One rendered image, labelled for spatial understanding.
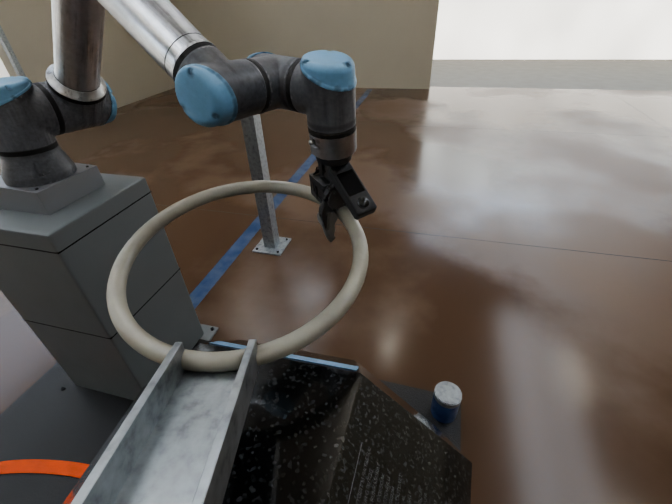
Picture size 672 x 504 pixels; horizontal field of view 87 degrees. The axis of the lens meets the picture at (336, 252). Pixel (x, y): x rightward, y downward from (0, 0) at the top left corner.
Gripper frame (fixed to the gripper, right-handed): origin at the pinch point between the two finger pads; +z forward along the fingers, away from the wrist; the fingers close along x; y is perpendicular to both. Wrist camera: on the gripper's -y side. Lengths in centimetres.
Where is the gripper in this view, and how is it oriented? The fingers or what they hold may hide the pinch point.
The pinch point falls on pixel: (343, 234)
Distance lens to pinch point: 82.2
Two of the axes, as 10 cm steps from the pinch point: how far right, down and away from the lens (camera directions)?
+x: -8.5, 3.9, -3.5
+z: 0.5, 7.3, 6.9
